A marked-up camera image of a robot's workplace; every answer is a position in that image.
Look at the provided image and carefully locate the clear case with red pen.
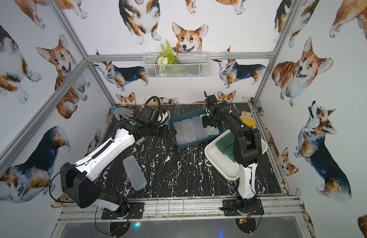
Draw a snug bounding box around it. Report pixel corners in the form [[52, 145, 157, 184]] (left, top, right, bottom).
[[173, 122, 188, 145]]

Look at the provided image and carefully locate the clear case with barcode label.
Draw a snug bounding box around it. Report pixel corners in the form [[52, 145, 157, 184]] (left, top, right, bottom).
[[205, 126, 219, 136]]

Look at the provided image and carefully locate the dark green case with pens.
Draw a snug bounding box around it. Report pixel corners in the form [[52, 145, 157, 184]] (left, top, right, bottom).
[[215, 132, 235, 154]]

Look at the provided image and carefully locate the clear rounded case front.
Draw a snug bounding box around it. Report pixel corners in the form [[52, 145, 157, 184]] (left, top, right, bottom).
[[123, 156, 147, 191]]

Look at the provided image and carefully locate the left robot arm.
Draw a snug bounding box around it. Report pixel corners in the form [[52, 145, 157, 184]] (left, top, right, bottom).
[[60, 119, 177, 217]]

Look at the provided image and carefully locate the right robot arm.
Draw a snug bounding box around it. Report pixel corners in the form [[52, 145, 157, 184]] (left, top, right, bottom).
[[202, 95, 263, 214]]

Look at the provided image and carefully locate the teal storage box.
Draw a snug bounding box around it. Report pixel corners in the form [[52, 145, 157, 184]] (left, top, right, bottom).
[[169, 109, 225, 148]]

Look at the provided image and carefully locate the white storage box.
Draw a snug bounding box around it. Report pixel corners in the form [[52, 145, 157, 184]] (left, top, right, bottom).
[[204, 129, 268, 181]]

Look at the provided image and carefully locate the pink pot with green plant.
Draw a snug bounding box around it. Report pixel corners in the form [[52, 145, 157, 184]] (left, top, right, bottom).
[[147, 101, 159, 109]]

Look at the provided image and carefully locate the yellow work glove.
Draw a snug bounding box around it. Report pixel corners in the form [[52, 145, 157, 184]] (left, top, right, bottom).
[[240, 111, 257, 129]]

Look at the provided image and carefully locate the grey work glove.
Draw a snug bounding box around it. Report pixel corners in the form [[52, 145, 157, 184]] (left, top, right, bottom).
[[110, 106, 134, 121]]

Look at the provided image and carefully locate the artificial fern with flower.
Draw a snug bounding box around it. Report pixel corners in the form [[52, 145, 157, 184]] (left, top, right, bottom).
[[157, 40, 179, 76]]

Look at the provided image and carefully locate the white wire wall basket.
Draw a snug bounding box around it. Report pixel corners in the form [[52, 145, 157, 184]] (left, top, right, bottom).
[[142, 53, 210, 79]]

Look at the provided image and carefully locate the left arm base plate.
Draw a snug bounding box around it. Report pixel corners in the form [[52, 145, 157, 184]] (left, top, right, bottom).
[[101, 202, 145, 220]]

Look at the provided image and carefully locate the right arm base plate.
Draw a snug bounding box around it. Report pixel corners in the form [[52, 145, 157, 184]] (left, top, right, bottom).
[[220, 197, 264, 216]]

